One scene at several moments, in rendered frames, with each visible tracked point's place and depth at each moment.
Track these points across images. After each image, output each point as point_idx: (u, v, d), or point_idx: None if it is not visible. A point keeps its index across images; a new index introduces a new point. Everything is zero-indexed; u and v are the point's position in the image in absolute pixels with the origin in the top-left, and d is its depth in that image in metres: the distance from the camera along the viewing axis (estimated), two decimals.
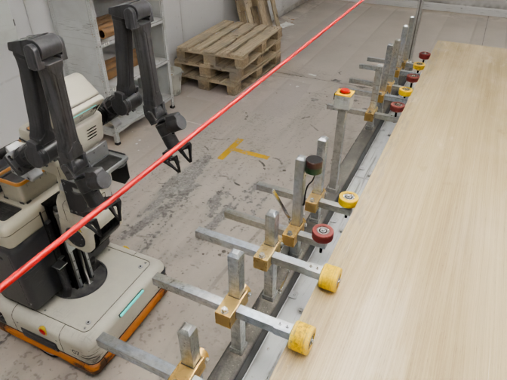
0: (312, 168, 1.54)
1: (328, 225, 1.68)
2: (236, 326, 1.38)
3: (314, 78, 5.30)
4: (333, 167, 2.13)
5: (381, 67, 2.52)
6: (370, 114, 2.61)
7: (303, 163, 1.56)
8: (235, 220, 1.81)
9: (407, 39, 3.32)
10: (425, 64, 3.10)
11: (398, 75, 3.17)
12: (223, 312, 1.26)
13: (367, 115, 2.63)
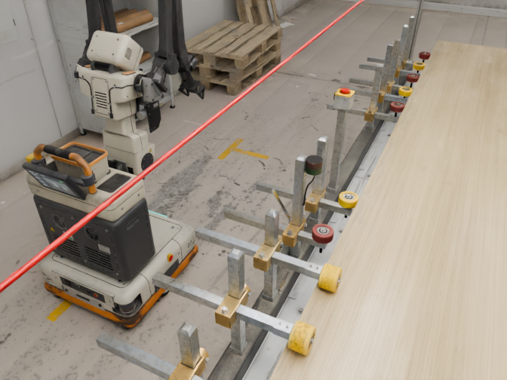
0: (312, 168, 1.54)
1: (328, 225, 1.68)
2: (236, 326, 1.38)
3: (314, 78, 5.30)
4: (333, 167, 2.13)
5: (381, 67, 2.52)
6: (370, 114, 2.61)
7: (303, 163, 1.56)
8: (235, 220, 1.81)
9: (407, 39, 3.32)
10: (425, 64, 3.10)
11: (398, 75, 3.17)
12: (223, 312, 1.26)
13: (367, 115, 2.63)
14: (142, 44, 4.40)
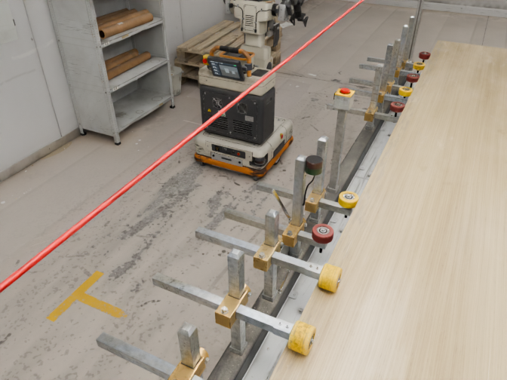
0: (312, 168, 1.54)
1: (328, 225, 1.68)
2: (236, 326, 1.38)
3: (314, 78, 5.30)
4: (333, 167, 2.13)
5: (381, 67, 2.52)
6: (370, 114, 2.61)
7: (303, 163, 1.56)
8: (235, 220, 1.81)
9: (407, 39, 3.32)
10: (425, 64, 3.10)
11: (398, 75, 3.17)
12: (223, 312, 1.26)
13: (367, 115, 2.63)
14: (142, 44, 4.40)
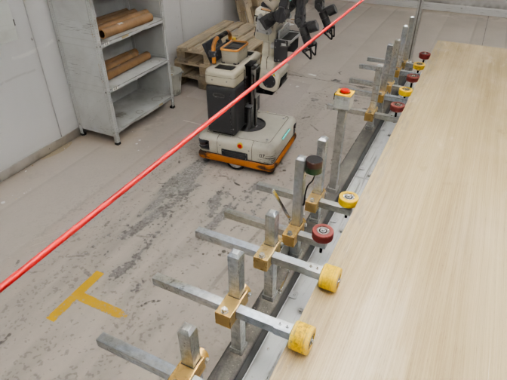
0: (312, 168, 1.54)
1: (328, 225, 1.68)
2: (236, 326, 1.38)
3: (314, 78, 5.30)
4: (333, 167, 2.13)
5: (381, 67, 2.52)
6: (370, 114, 2.61)
7: (303, 163, 1.56)
8: (235, 220, 1.81)
9: (407, 39, 3.32)
10: (425, 64, 3.10)
11: (398, 75, 3.17)
12: (223, 312, 1.26)
13: (367, 115, 2.63)
14: (142, 44, 4.40)
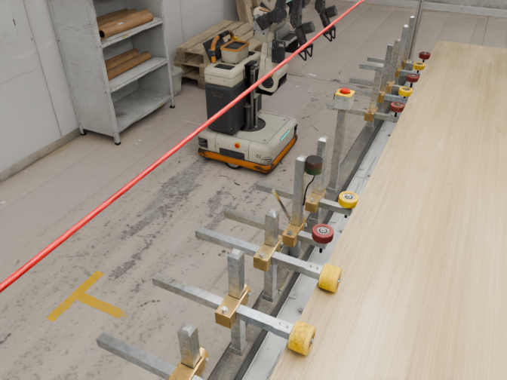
0: (312, 168, 1.54)
1: (328, 225, 1.68)
2: (236, 326, 1.38)
3: (314, 78, 5.30)
4: (333, 167, 2.13)
5: (381, 67, 2.52)
6: (370, 114, 2.61)
7: (303, 163, 1.56)
8: (235, 220, 1.81)
9: (407, 39, 3.32)
10: (425, 64, 3.10)
11: (398, 75, 3.17)
12: (223, 312, 1.26)
13: (367, 115, 2.63)
14: (142, 44, 4.40)
